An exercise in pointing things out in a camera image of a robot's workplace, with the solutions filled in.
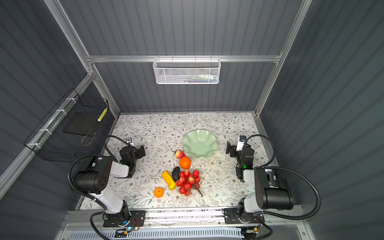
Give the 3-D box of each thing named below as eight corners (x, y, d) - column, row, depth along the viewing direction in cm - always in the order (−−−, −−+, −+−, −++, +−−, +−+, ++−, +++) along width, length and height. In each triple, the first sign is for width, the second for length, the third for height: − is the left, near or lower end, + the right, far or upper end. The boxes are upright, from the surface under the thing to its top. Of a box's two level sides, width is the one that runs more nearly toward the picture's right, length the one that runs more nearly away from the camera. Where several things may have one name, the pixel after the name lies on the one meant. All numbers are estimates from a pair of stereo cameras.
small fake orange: (154, 197, 82) (153, 195, 79) (156, 189, 85) (154, 187, 82) (163, 197, 82) (162, 195, 79) (164, 189, 85) (163, 187, 82)
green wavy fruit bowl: (183, 157, 97) (182, 153, 93) (184, 134, 110) (184, 129, 106) (217, 157, 97) (218, 153, 93) (214, 133, 110) (215, 129, 105)
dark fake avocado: (172, 182, 87) (171, 179, 84) (173, 168, 93) (172, 165, 89) (179, 182, 87) (179, 179, 84) (180, 168, 93) (180, 165, 89)
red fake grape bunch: (177, 196, 82) (175, 191, 76) (178, 175, 90) (177, 169, 83) (201, 196, 82) (202, 191, 76) (201, 175, 90) (201, 169, 83)
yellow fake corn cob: (171, 191, 84) (170, 189, 81) (161, 176, 90) (160, 173, 86) (177, 186, 86) (177, 184, 82) (168, 171, 91) (167, 169, 88)
